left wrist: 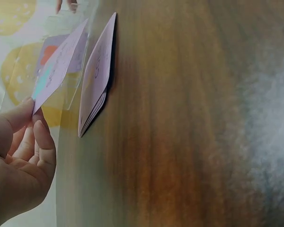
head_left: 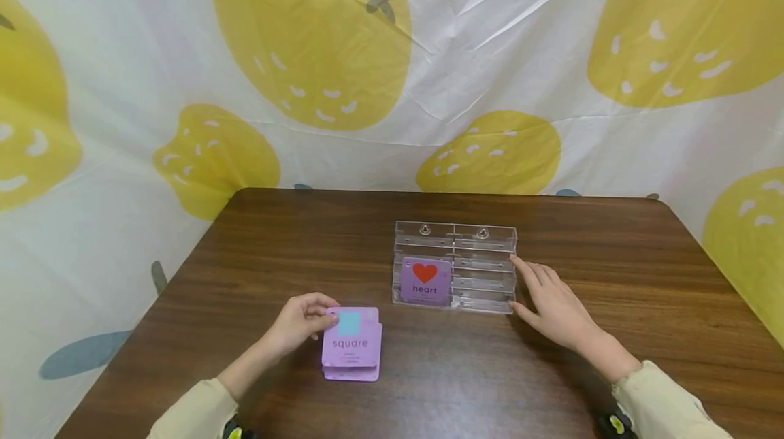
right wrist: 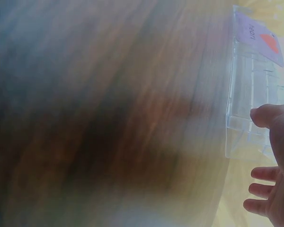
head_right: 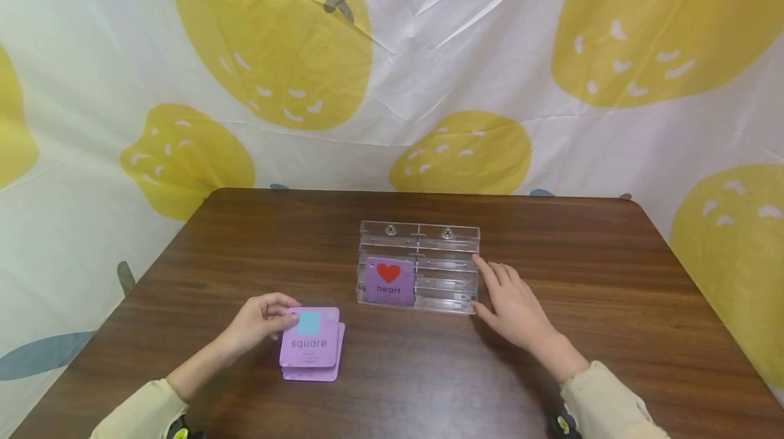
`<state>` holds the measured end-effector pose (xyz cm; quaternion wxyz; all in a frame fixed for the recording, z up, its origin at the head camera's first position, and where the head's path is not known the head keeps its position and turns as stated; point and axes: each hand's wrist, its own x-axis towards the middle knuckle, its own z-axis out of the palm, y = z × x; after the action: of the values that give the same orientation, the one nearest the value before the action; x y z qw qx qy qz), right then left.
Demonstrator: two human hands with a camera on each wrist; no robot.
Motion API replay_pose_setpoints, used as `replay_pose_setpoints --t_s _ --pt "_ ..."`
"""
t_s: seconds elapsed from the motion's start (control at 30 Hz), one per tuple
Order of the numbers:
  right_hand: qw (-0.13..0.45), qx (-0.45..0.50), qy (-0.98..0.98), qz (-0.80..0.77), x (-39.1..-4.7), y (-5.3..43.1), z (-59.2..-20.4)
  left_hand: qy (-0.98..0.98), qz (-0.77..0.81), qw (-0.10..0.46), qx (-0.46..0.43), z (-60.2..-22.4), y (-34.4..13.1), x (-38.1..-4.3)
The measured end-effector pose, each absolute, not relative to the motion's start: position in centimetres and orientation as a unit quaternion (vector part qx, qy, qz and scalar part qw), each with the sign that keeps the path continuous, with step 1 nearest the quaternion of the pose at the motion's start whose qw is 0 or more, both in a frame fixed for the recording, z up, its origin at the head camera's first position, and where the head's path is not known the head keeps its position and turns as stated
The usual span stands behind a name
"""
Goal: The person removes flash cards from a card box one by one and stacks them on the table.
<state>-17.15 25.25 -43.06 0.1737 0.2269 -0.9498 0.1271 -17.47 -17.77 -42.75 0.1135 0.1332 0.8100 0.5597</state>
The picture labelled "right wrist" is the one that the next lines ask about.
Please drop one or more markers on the person's right hand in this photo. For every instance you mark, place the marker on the person's right hand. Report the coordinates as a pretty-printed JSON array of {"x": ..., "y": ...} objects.
[{"x": 282, "y": 165}]

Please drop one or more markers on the person's right thumb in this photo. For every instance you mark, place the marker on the person's right thumb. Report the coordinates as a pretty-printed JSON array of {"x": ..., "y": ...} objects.
[{"x": 266, "y": 116}]

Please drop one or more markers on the clear plastic divided box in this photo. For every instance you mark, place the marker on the clear plastic divided box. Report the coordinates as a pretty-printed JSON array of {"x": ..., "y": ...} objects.
[{"x": 241, "y": 99}]

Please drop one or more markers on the white card with red shape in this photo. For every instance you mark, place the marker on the white card with red shape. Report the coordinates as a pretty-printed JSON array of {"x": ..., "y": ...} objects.
[{"x": 253, "y": 35}]

